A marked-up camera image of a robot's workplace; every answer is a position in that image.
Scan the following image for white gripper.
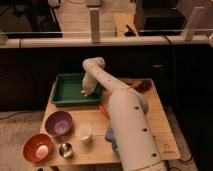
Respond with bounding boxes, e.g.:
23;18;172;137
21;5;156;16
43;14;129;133
80;72;98;96

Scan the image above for white paper cup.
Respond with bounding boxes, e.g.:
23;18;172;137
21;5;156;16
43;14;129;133
78;123;92;143

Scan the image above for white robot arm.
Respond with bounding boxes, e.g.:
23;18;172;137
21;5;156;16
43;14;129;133
82;57;167;171

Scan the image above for white egg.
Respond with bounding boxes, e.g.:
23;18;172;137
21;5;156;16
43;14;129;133
36;145;49;159

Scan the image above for white vertical post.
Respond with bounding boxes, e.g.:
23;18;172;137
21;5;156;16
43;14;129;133
90;8;100;43

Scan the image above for small steel cup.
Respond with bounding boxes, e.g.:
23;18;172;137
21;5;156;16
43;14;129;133
59;143;73;159

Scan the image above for green plastic tray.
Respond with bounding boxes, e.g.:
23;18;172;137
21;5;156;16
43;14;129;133
51;73;103;107

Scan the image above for blue sponge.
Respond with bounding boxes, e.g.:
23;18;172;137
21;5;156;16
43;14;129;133
105;127;114;142

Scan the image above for orange bowl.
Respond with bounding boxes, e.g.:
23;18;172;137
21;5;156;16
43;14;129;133
23;134;53;163

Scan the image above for black cable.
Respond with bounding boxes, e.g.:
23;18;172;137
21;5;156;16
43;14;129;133
162;35;194;164

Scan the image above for white angled post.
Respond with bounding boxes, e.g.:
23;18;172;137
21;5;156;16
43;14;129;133
181;6;205;41

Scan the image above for blue plastic cup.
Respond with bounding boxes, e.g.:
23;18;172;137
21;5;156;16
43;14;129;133
111;140;118;152

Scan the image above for purple bowl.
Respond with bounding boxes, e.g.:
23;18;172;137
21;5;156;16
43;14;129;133
45;111;73;136

